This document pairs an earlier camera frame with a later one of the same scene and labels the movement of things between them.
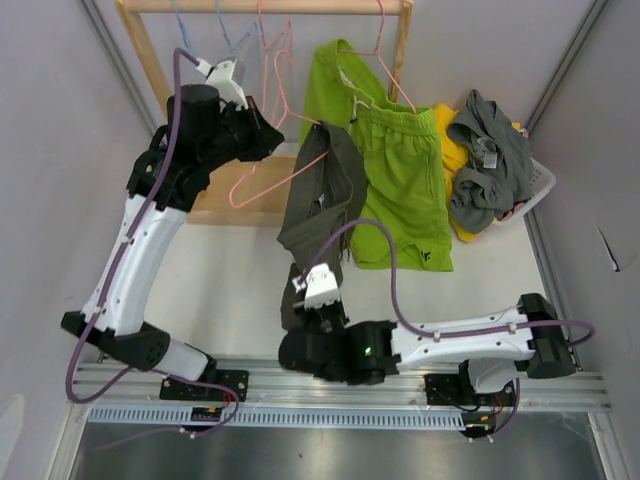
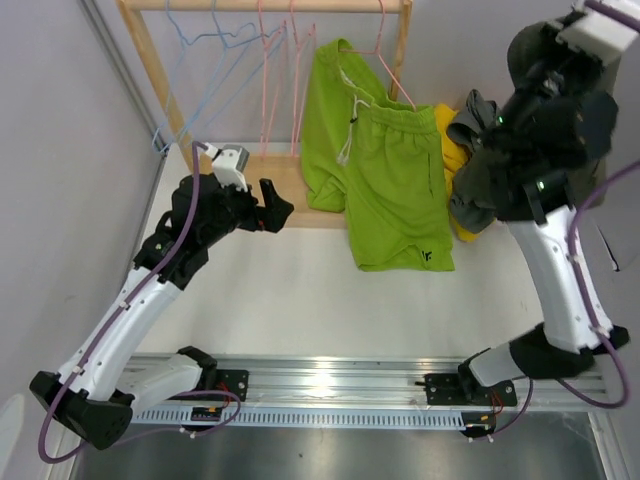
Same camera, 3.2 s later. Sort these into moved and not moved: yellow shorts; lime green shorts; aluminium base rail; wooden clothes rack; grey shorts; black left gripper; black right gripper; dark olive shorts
Moved: black left gripper; dark olive shorts; black right gripper
Not moved: yellow shorts; lime green shorts; wooden clothes rack; grey shorts; aluminium base rail
